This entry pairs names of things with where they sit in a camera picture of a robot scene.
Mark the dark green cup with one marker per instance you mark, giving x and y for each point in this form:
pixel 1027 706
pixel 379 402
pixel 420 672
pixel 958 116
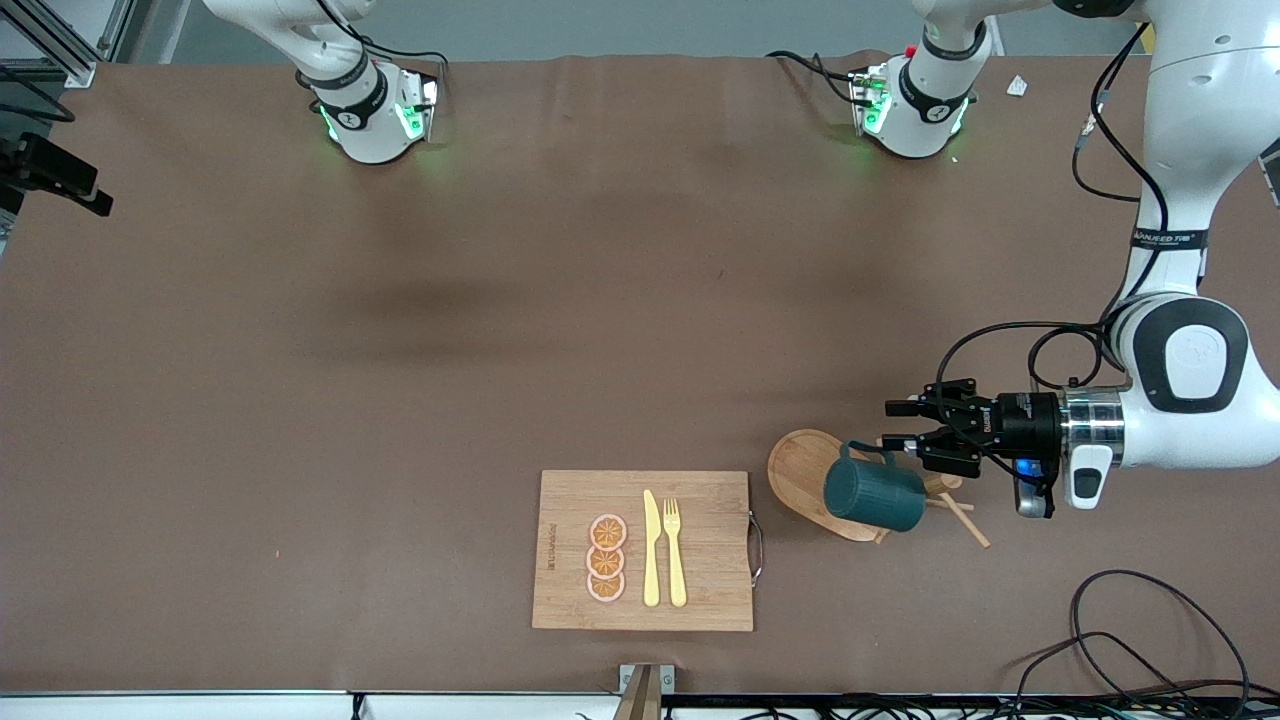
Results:
pixel 875 495

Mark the orange slice toy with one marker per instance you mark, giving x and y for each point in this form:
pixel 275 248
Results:
pixel 605 589
pixel 605 563
pixel 608 531

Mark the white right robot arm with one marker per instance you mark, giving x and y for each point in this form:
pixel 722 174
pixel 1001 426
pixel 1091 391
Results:
pixel 370 130

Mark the brown table cover sheet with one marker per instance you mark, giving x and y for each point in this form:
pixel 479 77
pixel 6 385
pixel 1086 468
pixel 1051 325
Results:
pixel 640 300

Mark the aluminium frame post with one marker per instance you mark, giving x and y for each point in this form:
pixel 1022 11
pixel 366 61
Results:
pixel 75 72

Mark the wooden cutting board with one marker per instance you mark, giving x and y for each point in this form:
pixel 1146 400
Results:
pixel 700 540

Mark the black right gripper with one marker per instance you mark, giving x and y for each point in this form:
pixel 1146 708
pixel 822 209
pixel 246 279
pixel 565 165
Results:
pixel 57 166

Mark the yellow plastic knife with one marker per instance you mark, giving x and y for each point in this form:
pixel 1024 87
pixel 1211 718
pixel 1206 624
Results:
pixel 651 560

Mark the yellow plastic fork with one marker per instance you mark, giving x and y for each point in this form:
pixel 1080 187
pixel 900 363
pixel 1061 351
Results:
pixel 676 570

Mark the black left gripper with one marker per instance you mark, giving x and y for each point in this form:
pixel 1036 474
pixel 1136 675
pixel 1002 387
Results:
pixel 1027 422

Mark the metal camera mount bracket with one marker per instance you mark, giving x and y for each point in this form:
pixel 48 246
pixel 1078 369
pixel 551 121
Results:
pixel 640 700

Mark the white paper scrap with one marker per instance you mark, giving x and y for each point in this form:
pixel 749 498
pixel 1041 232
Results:
pixel 1017 86

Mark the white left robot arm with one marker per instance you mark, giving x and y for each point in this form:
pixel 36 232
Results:
pixel 1190 120

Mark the wooden cup rack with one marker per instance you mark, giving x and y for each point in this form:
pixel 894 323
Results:
pixel 795 470

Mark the white table edge rail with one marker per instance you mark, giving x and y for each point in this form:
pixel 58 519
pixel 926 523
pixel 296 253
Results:
pixel 200 708

